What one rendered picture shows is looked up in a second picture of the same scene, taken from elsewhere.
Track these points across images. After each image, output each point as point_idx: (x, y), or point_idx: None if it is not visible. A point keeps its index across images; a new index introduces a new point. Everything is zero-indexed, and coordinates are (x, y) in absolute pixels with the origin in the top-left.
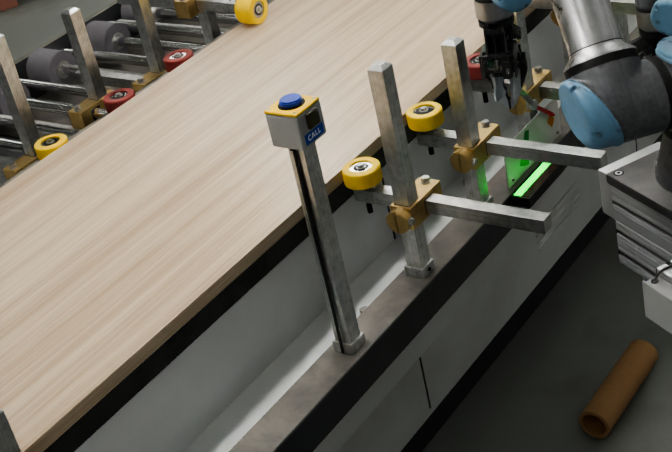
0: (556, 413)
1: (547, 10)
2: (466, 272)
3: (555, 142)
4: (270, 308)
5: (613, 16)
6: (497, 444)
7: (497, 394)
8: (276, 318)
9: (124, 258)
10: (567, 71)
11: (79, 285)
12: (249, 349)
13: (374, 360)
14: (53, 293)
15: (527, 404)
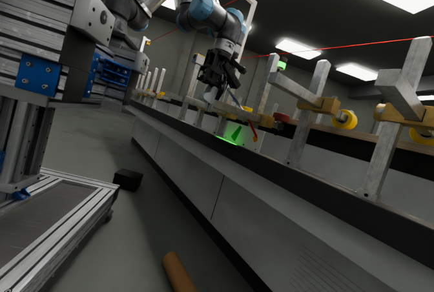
0: (192, 267)
1: (401, 166)
2: (196, 137)
3: (250, 150)
4: (203, 122)
5: None
6: (192, 245)
7: (219, 261)
8: (203, 126)
9: None
10: (146, 13)
11: None
12: None
13: (175, 123)
14: None
15: (205, 264)
